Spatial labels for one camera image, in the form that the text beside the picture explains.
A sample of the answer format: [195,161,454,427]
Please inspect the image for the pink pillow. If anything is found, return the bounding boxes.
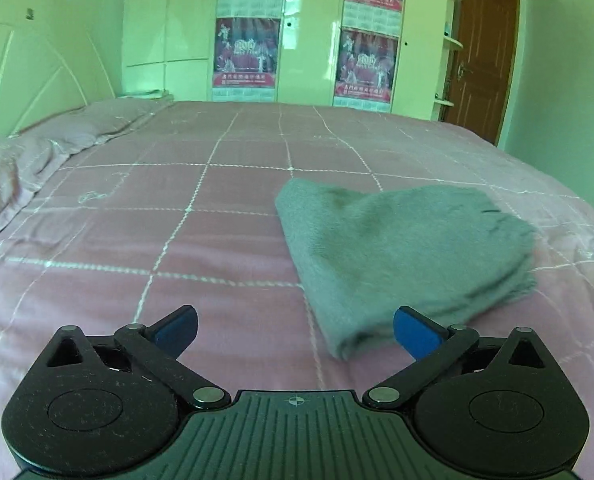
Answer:
[0,98,176,249]

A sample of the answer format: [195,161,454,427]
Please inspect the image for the grey pants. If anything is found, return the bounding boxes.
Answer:
[275,177,538,360]

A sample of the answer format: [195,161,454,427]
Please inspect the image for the brown wooden door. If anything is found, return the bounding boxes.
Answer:
[444,0,520,147]

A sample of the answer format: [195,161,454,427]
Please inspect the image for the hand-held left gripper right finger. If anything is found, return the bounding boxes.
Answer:
[362,305,552,410]

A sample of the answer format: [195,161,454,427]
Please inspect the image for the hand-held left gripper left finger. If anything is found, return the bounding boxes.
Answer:
[42,304,232,411]

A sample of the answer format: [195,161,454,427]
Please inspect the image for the white headboard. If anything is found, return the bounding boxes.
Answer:
[0,0,117,149]

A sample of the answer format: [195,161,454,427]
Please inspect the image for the white wardrobe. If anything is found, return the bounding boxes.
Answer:
[122,0,458,122]

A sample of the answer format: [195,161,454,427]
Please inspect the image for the pink checked bed blanket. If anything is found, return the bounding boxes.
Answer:
[0,100,594,480]

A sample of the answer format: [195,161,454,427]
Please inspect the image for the white corner shelf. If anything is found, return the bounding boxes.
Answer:
[434,0,470,122]

